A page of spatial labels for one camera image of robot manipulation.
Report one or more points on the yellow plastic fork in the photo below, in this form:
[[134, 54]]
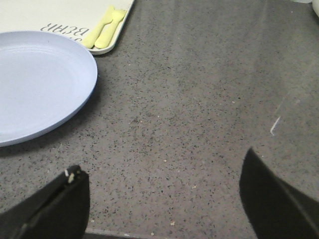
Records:
[[93, 34]]

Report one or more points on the light blue plate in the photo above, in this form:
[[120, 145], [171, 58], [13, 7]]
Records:
[[45, 79]]

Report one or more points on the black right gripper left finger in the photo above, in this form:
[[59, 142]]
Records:
[[60, 210]]

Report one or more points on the yellow plastic spoon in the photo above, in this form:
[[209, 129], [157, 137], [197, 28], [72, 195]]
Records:
[[105, 38]]

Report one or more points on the white object at corner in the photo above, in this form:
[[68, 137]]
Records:
[[315, 5]]

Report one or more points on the cream white tray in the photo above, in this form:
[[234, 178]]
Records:
[[71, 18]]

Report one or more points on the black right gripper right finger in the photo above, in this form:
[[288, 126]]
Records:
[[275, 209]]

